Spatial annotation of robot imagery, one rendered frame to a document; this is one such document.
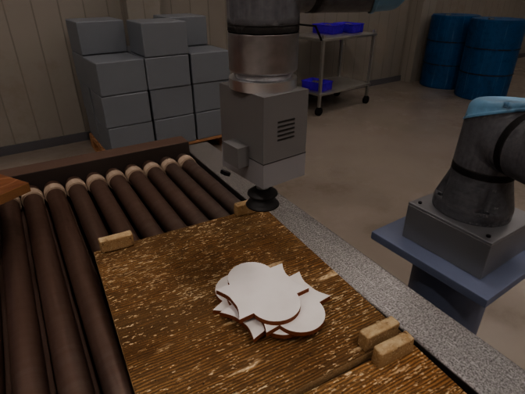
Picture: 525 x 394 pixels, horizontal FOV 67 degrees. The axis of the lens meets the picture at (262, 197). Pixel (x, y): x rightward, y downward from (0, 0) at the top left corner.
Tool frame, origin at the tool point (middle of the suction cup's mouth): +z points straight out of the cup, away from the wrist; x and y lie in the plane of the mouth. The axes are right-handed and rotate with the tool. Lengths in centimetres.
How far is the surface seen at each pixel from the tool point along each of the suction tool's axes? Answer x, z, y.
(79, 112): 62, 85, -362
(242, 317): -5.5, 14.4, 2.8
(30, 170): -18, 17, -72
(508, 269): 49, 24, 16
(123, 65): 77, 29, -266
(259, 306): -2.4, 14.4, 2.6
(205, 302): -6.3, 17.8, -5.9
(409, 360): 9.2, 17.8, 19.3
